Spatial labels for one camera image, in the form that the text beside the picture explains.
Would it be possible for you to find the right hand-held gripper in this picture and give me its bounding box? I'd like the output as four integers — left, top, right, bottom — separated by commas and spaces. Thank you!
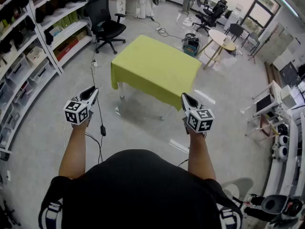
181, 92, 215, 138

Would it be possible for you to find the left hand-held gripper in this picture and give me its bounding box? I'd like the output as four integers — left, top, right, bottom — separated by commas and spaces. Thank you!
63, 85, 99, 128

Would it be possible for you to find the green tablecloth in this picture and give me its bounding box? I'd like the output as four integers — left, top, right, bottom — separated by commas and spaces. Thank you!
110, 34, 203, 112

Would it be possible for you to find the person's right forearm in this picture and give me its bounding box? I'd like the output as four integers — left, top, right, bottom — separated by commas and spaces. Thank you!
187, 127, 216, 181

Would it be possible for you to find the person's left forearm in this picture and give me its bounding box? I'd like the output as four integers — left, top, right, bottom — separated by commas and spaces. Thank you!
58, 120, 92, 180

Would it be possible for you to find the red cardboard box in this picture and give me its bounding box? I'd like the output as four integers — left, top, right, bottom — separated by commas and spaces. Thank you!
53, 37, 79, 61

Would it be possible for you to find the clear storage bin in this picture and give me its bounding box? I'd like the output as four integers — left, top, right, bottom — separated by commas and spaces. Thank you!
30, 60, 57, 83

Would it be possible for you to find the teal bin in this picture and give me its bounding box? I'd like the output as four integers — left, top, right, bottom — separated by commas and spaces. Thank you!
183, 44, 198, 57

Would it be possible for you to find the white shelving unit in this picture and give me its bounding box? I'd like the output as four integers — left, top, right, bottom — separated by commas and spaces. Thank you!
0, 0, 96, 155

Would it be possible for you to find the white storage basket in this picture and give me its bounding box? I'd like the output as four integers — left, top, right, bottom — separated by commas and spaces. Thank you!
25, 46, 47, 66

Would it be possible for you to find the black office chair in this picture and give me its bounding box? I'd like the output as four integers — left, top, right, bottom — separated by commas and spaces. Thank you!
192, 0, 233, 33
83, 0, 127, 55

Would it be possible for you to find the round wooden table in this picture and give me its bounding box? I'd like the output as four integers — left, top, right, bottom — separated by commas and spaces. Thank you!
202, 29, 237, 70

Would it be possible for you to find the white side table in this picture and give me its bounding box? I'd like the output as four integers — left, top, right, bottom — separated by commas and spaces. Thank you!
245, 80, 283, 143

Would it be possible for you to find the row of green boxes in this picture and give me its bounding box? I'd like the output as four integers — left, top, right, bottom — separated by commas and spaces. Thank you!
53, 10, 79, 30

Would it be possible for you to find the black side chair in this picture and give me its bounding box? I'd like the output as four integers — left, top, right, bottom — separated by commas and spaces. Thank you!
225, 22, 245, 42

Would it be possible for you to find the row of black caps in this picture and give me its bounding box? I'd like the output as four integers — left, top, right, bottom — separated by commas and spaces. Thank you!
0, 0, 90, 54

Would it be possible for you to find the white plastic chair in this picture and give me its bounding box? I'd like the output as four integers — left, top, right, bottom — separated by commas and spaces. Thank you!
220, 177, 254, 205

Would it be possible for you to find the white desk with drawers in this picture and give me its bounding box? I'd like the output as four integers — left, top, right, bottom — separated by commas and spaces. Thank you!
107, 0, 141, 22

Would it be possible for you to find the white box appliance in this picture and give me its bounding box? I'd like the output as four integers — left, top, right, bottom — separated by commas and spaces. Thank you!
280, 84, 298, 108

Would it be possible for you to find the person's black shirt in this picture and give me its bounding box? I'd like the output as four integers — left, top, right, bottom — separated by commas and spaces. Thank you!
38, 149, 244, 229

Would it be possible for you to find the dark-framed window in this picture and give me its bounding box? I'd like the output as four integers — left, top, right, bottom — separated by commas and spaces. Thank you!
240, 0, 282, 37

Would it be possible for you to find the long white shelf rack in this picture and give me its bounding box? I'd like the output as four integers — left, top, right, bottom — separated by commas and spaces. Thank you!
263, 111, 305, 200

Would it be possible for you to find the grey domed device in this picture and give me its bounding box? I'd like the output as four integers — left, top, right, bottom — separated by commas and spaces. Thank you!
261, 194, 289, 216

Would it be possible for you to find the black wire basket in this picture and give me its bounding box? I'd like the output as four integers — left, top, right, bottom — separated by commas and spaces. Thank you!
184, 33, 200, 47

